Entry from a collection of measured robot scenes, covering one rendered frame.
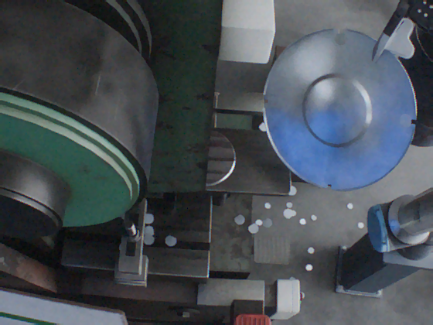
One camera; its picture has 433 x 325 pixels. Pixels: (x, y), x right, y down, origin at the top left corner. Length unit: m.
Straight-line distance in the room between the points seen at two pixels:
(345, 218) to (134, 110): 1.56
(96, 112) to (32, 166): 0.05
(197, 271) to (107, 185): 0.64
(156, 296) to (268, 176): 0.35
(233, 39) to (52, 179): 0.17
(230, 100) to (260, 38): 0.80
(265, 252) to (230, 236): 0.52
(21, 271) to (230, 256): 0.44
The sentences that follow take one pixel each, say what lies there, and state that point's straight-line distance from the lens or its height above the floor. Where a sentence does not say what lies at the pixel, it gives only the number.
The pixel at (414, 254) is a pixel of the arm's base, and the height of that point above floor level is 0.49.
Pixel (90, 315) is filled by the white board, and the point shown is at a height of 0.54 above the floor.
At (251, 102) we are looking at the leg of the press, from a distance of 1.13.
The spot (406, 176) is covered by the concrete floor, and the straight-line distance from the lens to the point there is 1.96.
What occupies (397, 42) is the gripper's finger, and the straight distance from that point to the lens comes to 0.75.
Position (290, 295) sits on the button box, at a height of 0.63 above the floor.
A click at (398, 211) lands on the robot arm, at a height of 0.71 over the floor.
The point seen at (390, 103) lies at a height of 1.00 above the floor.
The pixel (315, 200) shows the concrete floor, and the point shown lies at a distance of 1.76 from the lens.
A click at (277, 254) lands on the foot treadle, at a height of 0.16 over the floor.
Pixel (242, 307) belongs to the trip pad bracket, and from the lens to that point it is 0.87.
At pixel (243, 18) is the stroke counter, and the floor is 1.34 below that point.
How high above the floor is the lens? 1.56
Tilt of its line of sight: 63 degrees down
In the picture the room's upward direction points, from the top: 8 degrees clockwise
